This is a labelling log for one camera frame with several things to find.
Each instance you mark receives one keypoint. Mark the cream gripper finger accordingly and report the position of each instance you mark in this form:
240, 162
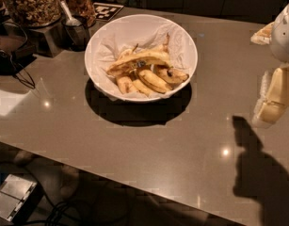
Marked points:
274, 97

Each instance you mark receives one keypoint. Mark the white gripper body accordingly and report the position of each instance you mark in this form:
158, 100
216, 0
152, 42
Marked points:
283, 37

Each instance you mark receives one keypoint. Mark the yellow banana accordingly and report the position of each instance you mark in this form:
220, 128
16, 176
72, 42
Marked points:
140, 59

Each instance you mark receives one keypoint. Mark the right spotted banana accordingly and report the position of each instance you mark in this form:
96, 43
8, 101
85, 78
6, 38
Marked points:
171, 75

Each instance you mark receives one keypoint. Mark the middle banana in bowl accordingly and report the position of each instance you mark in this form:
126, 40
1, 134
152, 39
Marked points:
153, 81

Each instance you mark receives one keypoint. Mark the banana in bowl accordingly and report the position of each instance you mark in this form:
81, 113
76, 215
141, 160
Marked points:
125, 84
153, 81

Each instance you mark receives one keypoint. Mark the front small banana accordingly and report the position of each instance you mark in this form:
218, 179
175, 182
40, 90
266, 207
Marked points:
142, 87

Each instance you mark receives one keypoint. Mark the white bowl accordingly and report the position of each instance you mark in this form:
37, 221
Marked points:
119, 32

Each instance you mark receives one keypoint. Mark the left banana in bowl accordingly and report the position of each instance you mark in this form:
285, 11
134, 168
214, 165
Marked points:
125, 84

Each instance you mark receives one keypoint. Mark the black white fiducial marker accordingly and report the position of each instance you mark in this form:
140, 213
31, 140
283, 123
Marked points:
105, 12

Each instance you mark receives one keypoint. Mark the dark cup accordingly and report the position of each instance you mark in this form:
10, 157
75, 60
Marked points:
76, 38

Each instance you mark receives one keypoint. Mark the small glass snack jar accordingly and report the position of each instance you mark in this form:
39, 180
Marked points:
83, 8

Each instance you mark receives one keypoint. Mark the white plastic spoon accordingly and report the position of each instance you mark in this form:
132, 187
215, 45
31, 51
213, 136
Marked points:
70, 20

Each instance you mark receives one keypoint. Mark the metal jar stand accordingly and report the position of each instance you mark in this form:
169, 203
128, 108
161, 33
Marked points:
48, 40

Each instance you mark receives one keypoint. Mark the large glass nut jar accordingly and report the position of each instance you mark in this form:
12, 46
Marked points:
33, 13

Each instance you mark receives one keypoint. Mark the grey box on floor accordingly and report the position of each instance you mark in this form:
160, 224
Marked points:
16, 198

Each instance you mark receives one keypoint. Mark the black device with cable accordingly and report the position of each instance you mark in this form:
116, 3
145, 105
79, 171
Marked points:
16, 52

